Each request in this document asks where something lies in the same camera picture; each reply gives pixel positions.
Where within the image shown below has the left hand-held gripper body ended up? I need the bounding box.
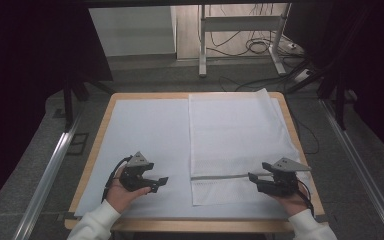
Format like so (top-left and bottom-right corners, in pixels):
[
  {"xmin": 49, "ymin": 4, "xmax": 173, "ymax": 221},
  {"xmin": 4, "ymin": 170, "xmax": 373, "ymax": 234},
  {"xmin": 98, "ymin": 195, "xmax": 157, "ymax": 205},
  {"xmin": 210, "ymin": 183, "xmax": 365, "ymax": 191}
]
[{"xmin": 118, "ymin": 151, "xmax": 156, "ymax": 193}]

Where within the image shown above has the white table cover sheet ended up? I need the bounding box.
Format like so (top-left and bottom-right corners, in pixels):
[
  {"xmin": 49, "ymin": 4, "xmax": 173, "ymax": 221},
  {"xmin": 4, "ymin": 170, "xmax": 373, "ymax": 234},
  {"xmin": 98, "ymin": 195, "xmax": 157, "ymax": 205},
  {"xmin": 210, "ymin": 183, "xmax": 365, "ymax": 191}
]
[{"xmin": 74, "ymin": 98, "xmax": 301, "ymax": 220}]

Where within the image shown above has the tangle of black cables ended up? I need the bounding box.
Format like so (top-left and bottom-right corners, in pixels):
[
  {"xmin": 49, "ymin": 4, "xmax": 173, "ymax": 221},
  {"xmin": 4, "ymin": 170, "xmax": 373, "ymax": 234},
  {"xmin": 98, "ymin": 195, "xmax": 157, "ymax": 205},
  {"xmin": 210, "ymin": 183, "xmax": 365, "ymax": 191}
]
[{"xmin": 206, "ymin": 3, "xmax": 283, "ymax": 58}]

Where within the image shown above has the white board panel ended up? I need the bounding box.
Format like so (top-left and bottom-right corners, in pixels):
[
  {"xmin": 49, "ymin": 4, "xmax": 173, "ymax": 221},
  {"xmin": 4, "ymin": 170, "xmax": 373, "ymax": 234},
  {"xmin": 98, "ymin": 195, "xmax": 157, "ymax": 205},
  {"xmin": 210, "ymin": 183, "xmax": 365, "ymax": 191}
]
[{"xmin": 88, "ymin": 5, "xmax": 178, "ymax": 58}]

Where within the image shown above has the dark curtain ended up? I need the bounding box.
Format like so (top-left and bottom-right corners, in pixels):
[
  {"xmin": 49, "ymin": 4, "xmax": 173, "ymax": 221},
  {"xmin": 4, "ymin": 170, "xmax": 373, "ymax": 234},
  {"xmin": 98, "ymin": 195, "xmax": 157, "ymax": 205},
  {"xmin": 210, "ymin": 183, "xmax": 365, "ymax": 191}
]
[
  {"xmin": 284, "ymin": 0, "xmax": 384, "ymax": 168},
  {"xmin": 0, "ymin": 0, "xmax": 114, "ymax": 218}
]

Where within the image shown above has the aluminium floor rail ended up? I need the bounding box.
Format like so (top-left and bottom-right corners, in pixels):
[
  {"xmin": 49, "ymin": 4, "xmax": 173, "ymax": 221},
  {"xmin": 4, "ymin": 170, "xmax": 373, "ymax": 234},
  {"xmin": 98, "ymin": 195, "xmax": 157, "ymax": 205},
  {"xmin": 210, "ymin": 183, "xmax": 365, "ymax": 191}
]
[
  {"xmin": 12, "ymin": 108, "xmax": 85, "ymax": 240},
  {"xmin": 319, "ymin": 98, "xmax": 384, "ymax": 240}
]

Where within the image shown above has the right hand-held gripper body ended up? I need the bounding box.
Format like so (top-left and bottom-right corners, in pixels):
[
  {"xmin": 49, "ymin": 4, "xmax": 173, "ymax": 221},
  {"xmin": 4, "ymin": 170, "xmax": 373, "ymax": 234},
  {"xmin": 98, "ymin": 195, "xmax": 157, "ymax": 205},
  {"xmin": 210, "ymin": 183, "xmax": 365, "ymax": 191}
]
[{"xmin": 256, "ymin": 157, "xmax": 313, "ymax": 198}]

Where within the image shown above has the white metal desk frame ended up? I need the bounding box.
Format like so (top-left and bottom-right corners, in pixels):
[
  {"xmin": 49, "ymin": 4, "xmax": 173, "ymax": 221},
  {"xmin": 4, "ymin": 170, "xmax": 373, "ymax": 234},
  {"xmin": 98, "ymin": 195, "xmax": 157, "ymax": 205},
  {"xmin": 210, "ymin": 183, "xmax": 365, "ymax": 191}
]
[{"xmin": 198, "ymin": 3, "xmax": 293, "ymax": 78}]

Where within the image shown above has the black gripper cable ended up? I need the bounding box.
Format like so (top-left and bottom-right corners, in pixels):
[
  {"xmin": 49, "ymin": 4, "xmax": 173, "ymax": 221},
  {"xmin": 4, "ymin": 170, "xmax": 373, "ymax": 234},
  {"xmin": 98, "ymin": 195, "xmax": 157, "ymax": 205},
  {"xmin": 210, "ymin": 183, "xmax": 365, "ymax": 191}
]
[
  {"xmin": 295, "ymin": 179, "xmax": 316, "ymax": 218},
  {"xmin": 101, "ymin": 155, "xmax": 133, "ymax": 203}
]

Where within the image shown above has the white power strip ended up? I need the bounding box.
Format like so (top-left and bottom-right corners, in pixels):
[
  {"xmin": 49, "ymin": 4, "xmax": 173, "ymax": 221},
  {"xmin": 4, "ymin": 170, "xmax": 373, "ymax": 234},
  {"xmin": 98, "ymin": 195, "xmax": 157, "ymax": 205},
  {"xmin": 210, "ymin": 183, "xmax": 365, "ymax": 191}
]
[{"xmin": 293, "ymin": 67, "xmax": 315, "ymax": 84}]

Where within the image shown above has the black metal stand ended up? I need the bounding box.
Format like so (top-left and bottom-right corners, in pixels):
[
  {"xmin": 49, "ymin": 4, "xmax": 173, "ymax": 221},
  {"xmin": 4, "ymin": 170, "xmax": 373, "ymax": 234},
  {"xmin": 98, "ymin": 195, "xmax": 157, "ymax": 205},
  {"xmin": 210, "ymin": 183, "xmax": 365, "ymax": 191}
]
[
  {"xmin": 315, "ymin": 64, "xmax": 349, "ymax": 131},
  {"xmin": 61, "ymin": 75, "xmax": 115, "ymax": 133}
]

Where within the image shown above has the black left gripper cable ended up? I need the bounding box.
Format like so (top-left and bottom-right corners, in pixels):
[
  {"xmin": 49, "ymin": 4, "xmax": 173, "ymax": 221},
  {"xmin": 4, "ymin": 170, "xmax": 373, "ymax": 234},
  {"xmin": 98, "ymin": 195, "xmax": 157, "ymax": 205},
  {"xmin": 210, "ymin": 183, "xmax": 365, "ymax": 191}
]
[{"xmin": 101, "ymin": 155, "xmax": 133, "ymax": 203}]

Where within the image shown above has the person's left hand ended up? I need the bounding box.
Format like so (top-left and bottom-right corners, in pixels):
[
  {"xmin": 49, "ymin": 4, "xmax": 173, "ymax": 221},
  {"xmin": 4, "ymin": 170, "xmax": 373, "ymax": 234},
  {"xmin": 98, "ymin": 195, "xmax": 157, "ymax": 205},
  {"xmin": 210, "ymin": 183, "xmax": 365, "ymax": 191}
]
[{"xmin": 105, "ymin": 166, "xmax": 152, "ymax": 215}]

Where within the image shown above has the thin black floor cable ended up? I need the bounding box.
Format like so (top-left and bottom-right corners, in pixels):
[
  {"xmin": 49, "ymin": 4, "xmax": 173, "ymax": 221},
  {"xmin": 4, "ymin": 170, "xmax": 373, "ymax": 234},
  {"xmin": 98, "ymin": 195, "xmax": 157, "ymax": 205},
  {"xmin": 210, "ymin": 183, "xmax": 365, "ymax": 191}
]
[{"xmin": 290, "ymin": 109, "xmax": 321, "ymax": 156}]

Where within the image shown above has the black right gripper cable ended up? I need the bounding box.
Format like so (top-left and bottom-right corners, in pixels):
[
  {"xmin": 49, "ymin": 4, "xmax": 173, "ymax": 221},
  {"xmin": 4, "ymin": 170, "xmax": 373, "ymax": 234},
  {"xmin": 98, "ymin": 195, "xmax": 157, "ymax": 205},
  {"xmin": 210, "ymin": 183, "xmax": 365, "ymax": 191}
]
[{"xmin": 295, "ymin": 179, "xmax": 316, "ymax": 218}]

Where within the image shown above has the white mesh laundry bag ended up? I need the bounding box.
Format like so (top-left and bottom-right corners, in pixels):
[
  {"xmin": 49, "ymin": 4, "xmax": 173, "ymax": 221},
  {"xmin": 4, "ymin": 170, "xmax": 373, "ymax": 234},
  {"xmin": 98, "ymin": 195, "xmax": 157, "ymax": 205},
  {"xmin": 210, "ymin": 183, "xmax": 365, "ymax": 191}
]
[{"xmin": 188, "ymin": 87, "xmax": 313, "ymax": 207}]

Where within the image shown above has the person's right hand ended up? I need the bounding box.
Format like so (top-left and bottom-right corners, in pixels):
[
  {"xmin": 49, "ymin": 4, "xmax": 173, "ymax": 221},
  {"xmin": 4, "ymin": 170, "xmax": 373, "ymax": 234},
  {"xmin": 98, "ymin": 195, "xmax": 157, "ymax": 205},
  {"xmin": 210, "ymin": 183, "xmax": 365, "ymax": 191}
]
[{"xmin": 272, "ymin": 190, "xmax": 310, "ymax": 218}]

